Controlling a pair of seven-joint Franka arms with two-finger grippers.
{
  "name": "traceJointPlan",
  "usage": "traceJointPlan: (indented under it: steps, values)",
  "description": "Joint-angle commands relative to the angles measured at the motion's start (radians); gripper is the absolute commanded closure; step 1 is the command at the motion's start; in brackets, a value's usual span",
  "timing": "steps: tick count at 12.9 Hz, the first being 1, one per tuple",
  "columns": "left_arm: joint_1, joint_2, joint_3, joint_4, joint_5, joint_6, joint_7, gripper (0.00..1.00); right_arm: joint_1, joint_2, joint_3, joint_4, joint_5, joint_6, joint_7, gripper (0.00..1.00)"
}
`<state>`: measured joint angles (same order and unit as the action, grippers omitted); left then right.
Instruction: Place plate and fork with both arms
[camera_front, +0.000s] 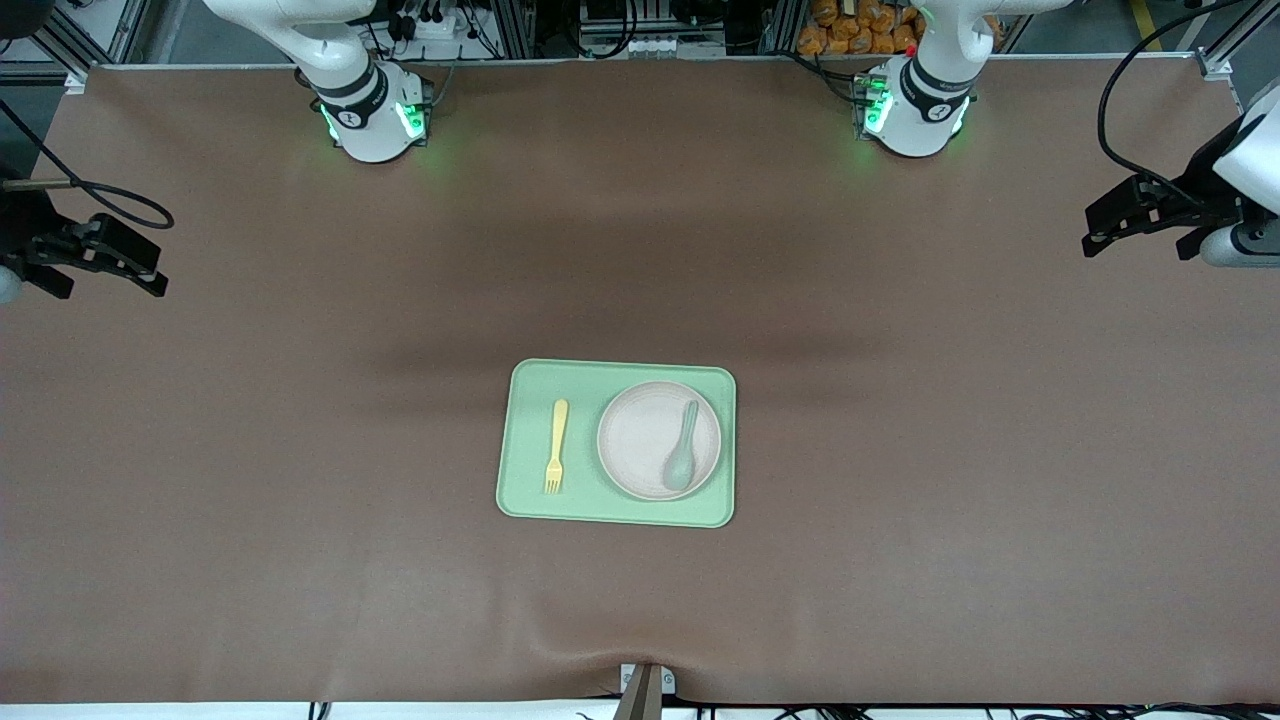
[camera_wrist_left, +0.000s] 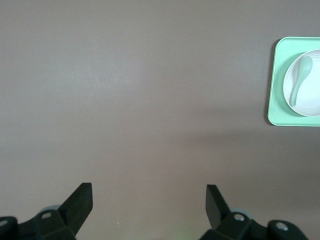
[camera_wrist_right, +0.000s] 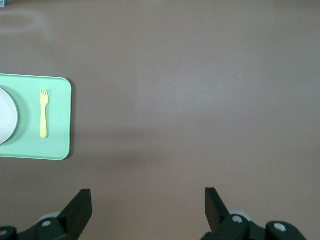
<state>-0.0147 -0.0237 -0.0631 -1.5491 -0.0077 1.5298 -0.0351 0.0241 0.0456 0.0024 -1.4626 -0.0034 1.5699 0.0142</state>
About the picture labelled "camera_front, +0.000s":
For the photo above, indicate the light green rectangular tray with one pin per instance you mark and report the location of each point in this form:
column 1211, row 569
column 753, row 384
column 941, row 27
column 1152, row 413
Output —
column 525, row 440

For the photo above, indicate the long white power strip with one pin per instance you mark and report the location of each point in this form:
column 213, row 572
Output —
column 640, row 46

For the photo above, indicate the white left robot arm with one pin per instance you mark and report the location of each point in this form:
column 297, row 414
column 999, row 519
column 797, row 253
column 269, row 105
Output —
column 925, row 100

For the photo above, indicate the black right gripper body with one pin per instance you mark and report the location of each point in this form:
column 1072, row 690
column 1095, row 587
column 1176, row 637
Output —
column 22, row 236

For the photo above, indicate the white power strip with plugs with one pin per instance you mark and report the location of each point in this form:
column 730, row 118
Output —
column 440, row 28

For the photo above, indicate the yellow plastic fork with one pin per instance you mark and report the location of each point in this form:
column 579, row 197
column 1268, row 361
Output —
column 557, row 440

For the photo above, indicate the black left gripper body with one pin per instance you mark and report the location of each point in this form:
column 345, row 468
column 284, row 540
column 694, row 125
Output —
column 1196, row 193

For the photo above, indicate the grey-green plastic spoon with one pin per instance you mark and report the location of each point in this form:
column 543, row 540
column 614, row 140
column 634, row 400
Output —
column 680, row 465

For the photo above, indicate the metal table edge bracket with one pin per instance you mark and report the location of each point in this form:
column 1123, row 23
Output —
column 645, row 690

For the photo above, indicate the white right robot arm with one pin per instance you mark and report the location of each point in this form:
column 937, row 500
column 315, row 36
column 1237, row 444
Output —
column 365, row 115

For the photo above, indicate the beige round plate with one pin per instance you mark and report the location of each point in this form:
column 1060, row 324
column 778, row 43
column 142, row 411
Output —
column 635, row 440

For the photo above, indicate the aluminium frame profile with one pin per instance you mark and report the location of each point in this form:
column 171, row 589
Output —
column 70, row 45
column 1225, row 45

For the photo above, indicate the pile of orange packets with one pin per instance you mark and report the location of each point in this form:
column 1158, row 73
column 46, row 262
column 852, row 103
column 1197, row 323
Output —
column 850, row 30

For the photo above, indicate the brown table mat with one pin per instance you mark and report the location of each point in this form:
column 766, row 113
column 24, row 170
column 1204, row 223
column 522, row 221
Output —
column 300, row 450

